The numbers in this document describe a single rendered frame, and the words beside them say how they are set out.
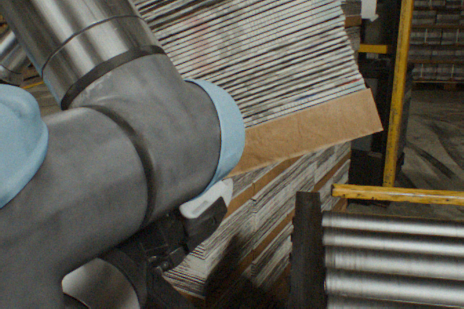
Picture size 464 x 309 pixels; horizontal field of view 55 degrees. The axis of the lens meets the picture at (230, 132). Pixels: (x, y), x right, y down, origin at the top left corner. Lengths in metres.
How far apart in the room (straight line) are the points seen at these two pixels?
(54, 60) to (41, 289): 0.13
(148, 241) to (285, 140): 0.17
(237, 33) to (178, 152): 0.23
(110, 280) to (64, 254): 0.10
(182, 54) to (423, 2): 6.14
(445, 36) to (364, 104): 6.21
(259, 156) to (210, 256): 0.78
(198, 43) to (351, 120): 0.17
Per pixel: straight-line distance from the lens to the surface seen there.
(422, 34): 6.58
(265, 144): 0.46
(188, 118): 0.26
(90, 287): 0.28
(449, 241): 0.85
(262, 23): 0.45
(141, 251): 0.37
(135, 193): 0.22
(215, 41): 0.46
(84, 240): 0.21
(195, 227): 0.39
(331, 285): 0.70
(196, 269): 1.24
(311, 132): 0.45
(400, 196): 0.95
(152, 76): 0.26
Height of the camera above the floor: 1.18
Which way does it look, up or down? 16 degrees down
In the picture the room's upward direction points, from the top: straight up
